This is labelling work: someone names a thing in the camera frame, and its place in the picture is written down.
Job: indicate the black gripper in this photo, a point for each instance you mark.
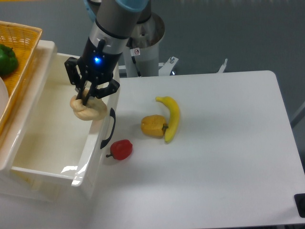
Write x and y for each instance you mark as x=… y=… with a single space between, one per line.
x=93 y=66

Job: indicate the round knotted bread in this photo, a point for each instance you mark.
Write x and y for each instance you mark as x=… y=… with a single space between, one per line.
x=95 y=109

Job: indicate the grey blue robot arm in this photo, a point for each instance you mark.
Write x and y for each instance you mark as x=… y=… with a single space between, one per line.
x=115 y=21

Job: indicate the white open upper drawer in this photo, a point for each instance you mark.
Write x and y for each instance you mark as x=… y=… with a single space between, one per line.
x=58 y=149

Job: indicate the white drawer cabinet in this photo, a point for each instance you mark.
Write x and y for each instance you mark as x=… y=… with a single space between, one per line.
x=14 y=131

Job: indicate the red bell pepper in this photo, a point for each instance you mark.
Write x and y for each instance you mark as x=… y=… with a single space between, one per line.
x=120 y=150

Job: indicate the orange bell pepper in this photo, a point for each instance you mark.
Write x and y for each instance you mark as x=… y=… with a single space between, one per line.
x=154 y=125

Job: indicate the yellow woven basket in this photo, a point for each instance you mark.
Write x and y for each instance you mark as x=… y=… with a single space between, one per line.
x=17 y=46

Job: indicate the green bell pepper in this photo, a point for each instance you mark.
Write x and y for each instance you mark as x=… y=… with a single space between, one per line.
x=8 y=60

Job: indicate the white plate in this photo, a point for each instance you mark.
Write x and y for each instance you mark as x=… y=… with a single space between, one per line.
x=4 y=97

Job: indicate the yellow banana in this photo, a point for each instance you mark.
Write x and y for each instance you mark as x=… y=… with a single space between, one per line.
x=174 y=119

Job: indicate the black object at table edge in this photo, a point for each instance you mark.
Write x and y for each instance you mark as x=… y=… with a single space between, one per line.
x=300 y=204

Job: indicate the black drawer handle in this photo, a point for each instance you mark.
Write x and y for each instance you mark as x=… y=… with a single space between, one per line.
x=110 y=130

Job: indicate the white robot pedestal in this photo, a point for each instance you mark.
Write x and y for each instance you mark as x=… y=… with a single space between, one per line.
x=141 y=54

